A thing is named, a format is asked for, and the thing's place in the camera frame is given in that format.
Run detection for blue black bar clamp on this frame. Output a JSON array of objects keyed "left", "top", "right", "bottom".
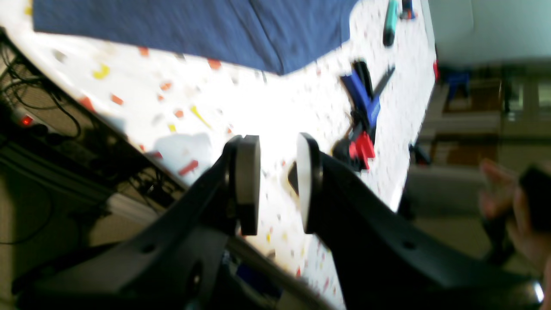
[{"left": 332, "top": 60, "right": 395, "bottom": 172}]

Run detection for white power strip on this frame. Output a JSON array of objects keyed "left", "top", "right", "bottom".
[{"left": 11, "top": 107, "right": 55, "bottom": 137}]

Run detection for blurred person hand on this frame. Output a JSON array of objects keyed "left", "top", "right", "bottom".
[{"left": 480, "top": 159, "right": 551, "bottom": 310}]

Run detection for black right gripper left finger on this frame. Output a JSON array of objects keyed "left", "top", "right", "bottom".
[{"left": 16, "top": 135, "right": 260, "bottom": 310}]

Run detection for blue grey T-shirt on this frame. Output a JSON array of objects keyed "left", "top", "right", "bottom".
[{"left": 33, "top": 0, "right": 357, "bottom": 76}]

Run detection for teal highlighter marker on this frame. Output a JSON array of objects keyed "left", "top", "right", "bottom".
[{"left": 383, "top": 0, "right": 399, "bottom": 47}]

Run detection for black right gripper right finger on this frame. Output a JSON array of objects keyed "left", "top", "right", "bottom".
[{"left": 296, "top": 133, "right": 544, "bottom": 310}]

